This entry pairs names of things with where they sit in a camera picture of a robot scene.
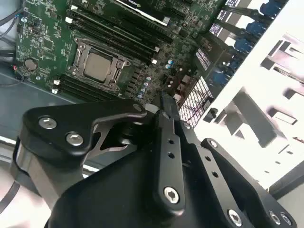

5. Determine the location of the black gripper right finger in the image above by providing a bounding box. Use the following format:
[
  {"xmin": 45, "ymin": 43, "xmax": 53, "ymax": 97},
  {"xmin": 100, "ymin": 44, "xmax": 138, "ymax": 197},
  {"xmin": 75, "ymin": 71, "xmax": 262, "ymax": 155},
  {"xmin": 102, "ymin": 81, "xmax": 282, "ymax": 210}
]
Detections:
[{"xmin": 174, "ymin": 101, "xmax": 299, "ymax": 228}]

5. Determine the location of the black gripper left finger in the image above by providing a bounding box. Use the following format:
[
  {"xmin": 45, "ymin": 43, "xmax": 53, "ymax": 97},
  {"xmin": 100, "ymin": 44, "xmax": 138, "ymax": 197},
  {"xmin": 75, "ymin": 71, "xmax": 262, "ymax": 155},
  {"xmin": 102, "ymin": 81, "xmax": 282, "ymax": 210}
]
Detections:
[{"xmin": 10, "ymin": 94, "xmax": 186, "ymax": 216}]

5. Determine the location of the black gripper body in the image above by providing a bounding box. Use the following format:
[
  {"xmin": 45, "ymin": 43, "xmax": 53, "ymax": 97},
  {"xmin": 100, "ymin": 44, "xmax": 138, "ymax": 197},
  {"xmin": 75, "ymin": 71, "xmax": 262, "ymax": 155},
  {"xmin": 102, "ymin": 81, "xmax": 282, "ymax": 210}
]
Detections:
[{"xmin": 48, "ymin": 142, "xmax": 235, "ymax": 228}]

